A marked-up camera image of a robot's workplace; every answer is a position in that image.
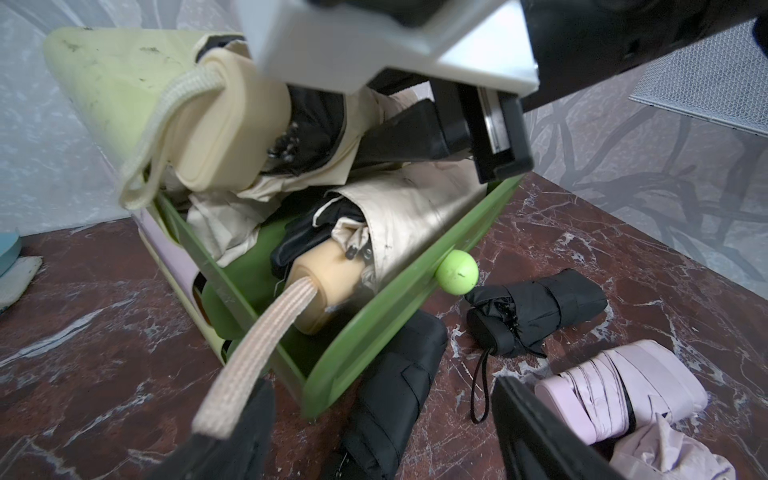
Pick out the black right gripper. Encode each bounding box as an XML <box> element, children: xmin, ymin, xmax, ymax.
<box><xmin>353</xmin><ymin>1</ymin><xmax>767</xmax><ymax>184</ymax></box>

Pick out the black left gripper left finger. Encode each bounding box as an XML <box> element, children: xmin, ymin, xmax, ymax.
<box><xmin>147</xmin><ymin>380</ymin><xmax>276</xmax><ymax>480</ymax></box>

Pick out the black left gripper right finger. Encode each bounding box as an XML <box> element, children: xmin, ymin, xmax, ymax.
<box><xmin>491</xmin><ymin>376</ymin><xmax>622</xmax><ymax>480</ymax></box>

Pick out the beige umbrella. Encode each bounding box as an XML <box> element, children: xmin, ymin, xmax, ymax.
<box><xmin>192</xmin><ymin>160</ymin><xmax>486</xmax><ymax>440</ymax></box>
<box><xmin>119</xmin><ymin>34</ymin><xmax>417</xmax><ymax>266</ymax></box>

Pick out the green yellow drawer cabinet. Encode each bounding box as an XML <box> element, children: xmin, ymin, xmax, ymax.
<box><xmin>43</xmin><ymin>27</ymin><xmax>519</xmax><ymax>432</ymax></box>

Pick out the pink umbrella upper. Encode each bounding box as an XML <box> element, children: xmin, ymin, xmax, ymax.
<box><xmin>534</xmin><ymin>340</ymin><xmax>708</xmax><ymax>445</ymax></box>

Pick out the pink umbrella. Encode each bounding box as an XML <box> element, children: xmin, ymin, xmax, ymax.
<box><xmin>609</xmin><ymin>414</ymin><xmax>736</xmax><ymax>480</ymax></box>
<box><xmin>534</xmin><ymin>340</ymin><xmax>708</xmax><ymax>445</ymax></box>

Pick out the pink umbrella lower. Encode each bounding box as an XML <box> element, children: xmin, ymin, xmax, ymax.
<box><xmin>609</xmin><ymin>414</ymin><xmax>736</xmax><ymax>480</ymax></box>

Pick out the black umbrella right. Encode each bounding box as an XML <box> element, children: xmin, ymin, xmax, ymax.
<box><xmin>465</xmin><ymin>269</ymin><xmax>607</xmax><ymax>424</ymax></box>

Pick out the black umbrella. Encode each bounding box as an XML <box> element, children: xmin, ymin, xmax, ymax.
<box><xmin>465</xmin><ymin>269</ymin><xmax>607</xmax><ymax>424</ymax></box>
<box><xmin>320</xmin><ymin>310</ymin><xmax>447</xmax><ymax>479</ymax></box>

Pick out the black umbrella left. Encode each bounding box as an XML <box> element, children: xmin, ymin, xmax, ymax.
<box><xmin>320</xmin><ymin>310</ymin><xmax>447</xmax><ymax>479</ymax></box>

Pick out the white wire mesh basket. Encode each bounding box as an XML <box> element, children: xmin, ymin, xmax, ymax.
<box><xmin>630</xmin><ymin>20</ymin><xmax>767</xmax><ymax>137</ymax></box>

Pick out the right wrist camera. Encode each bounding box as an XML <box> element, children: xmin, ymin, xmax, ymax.
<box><xmin>234</xmin><ymin>1</ymin><xmax>540</xmax><ymax>97</ymax></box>

